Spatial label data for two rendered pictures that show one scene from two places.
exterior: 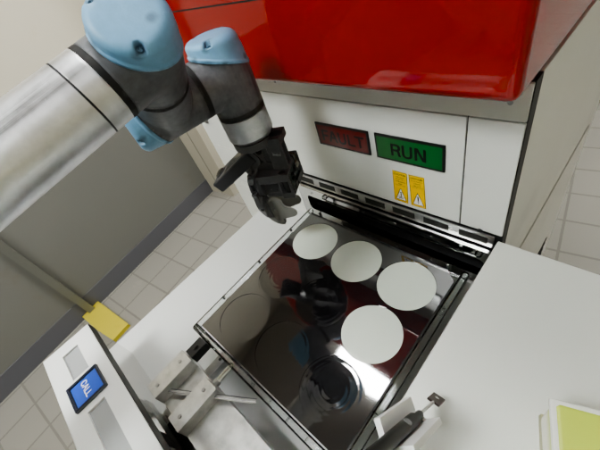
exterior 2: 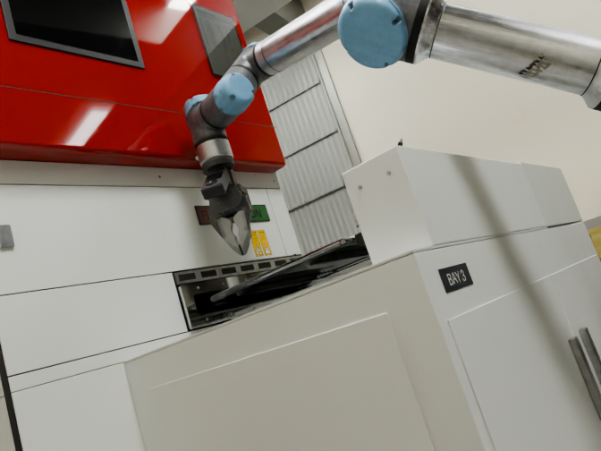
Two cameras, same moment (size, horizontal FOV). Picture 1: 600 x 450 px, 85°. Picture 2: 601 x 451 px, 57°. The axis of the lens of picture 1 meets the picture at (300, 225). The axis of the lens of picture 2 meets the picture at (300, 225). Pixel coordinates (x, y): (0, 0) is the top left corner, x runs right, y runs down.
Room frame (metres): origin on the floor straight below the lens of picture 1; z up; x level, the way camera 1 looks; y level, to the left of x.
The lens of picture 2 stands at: (0.81, 1.13, 0.77)
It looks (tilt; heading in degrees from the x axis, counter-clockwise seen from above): 11 degrees up; 249
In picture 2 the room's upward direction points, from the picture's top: 18 degrees counter-clockwise
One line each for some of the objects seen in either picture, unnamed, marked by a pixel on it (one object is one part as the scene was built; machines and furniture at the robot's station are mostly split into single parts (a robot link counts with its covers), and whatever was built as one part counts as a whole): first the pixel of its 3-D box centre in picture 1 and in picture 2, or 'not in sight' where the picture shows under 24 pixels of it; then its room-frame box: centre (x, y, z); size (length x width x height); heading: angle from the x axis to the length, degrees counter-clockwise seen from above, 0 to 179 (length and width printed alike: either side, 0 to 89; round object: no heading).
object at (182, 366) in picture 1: (172, 375); not in sight; (0.32, 0.32, 0.89); 0.08 x 0.03 x 0.03; 122
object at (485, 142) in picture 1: (306, 156); (180, 251); (0.63, -0.07, 1.02); 0.81 x 0.03 x 0.40; 32
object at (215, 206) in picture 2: (269, 163); (226, 190); (0.51, 0.01, 1.11); 0.09 x 0.08 x 0.12; 61
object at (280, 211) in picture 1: (283, 212); (246, 233); (0.50, 0.02, 1.01); 0.06 x 0.03 x 0.09; 61
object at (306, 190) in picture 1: (378, 225); (255, 293); (0.47, -0.15, 0.89); 0.44 x 0.02 x 0.10; 32
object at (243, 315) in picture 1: (321, 302); (325, 264); (0.34, 0.02, 0.90); 0.34 x 0.34 x 0.01; 32
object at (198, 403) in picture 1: (195, 405); not in sight; (0.25, 0.27, 0.89); 0.08 x 0.03 x 0.03; 122
